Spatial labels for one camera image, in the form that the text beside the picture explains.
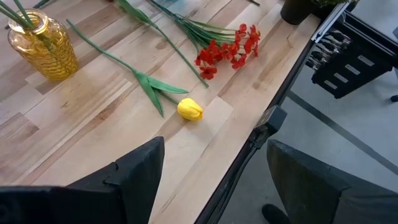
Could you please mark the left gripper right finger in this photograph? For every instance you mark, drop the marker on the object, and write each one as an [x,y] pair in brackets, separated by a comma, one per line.
[311,196]

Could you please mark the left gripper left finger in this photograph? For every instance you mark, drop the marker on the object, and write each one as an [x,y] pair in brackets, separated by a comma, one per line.
[130,193]

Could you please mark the yellow artificial tulip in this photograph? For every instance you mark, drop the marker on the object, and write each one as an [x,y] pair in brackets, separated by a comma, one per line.
[189,109]

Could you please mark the yellow glass vase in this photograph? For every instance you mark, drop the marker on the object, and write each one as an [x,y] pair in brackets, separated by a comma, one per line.
[49,59]

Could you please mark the red artificial flower bunch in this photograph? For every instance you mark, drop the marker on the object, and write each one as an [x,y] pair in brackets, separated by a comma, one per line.
[217,53]

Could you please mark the person's shoe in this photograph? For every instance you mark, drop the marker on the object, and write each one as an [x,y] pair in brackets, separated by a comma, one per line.
[275,214]

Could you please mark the black equipment rack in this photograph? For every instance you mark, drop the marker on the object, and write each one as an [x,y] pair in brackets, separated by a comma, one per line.
[351,77]

